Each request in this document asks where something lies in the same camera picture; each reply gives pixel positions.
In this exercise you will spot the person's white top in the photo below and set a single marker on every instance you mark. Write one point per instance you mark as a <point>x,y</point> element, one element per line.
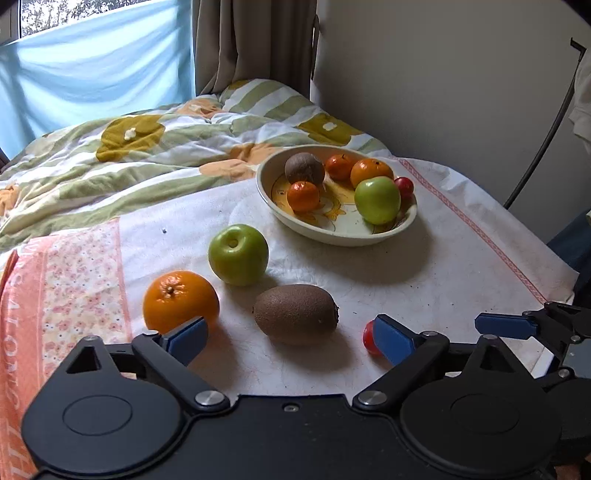
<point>582,101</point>

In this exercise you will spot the floral striped quilt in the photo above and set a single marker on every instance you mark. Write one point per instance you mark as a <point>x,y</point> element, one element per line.
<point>138,161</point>

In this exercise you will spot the orange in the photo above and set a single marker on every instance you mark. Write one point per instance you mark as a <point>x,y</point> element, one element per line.
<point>371,171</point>
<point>180,300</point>

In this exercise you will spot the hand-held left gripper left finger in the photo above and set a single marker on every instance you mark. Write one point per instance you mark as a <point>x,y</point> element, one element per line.
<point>189,339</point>

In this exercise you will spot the green apple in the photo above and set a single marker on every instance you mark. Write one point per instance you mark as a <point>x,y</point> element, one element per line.
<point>238,254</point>
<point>376,201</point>

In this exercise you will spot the kiwi with green sticker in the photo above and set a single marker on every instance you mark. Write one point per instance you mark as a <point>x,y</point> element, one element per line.
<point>303,167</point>

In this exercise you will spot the red cherry tomato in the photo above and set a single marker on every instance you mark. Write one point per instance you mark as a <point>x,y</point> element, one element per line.
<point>405,187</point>
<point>368,339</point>

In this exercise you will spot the small tangerine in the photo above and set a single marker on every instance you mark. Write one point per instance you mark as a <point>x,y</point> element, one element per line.
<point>339,166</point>
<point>303,196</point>

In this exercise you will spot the window pane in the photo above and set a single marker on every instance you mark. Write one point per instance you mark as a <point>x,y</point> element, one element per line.
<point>69,14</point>

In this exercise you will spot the cream ceramic bowl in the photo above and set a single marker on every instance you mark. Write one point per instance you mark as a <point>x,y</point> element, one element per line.
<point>341,226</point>

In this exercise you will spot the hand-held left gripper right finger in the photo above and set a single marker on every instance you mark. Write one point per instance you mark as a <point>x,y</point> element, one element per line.
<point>392,339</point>

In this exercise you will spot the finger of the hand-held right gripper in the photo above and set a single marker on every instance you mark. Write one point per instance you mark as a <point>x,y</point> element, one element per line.
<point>505,324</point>

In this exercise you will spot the person's blue jeans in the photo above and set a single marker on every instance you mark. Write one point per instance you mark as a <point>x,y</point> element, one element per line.
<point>570,244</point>

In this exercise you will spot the light blue window cloth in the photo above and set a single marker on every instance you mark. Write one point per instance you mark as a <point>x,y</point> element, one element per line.
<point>92,74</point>

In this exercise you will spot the brown curtain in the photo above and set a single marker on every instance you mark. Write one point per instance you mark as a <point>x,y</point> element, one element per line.
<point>254,41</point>

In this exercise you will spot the brown kiwi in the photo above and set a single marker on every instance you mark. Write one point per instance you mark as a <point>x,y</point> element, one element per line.
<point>295,314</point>

